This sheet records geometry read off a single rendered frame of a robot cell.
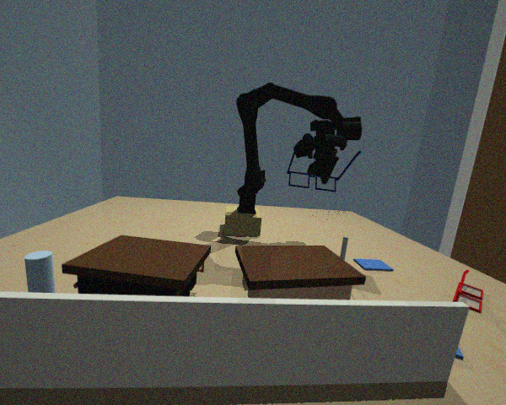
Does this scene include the blue-grey cylinder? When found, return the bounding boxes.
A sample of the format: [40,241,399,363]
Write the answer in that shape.
[24,251,56,293]

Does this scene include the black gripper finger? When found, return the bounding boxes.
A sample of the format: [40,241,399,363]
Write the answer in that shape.
[316,154,339,183]
[312,163,321,176]

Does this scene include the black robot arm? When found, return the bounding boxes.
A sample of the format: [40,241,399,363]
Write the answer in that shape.
[236,83,363,214]

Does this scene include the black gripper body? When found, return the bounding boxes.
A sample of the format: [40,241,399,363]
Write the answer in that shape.
[307,132,347,175]

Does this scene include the navy glasses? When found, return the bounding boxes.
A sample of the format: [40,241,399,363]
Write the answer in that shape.
[287,143,361,192]

